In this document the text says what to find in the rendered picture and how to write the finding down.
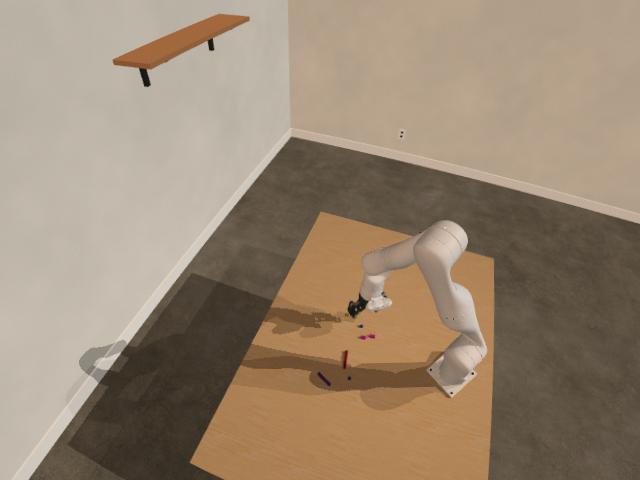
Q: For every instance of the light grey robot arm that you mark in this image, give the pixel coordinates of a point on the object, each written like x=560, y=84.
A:
x=435, y=251

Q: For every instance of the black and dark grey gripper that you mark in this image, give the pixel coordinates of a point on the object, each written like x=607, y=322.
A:
x=353, y=305

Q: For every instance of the dark purple rod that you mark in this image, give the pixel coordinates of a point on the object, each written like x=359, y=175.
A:
x=324, y=379

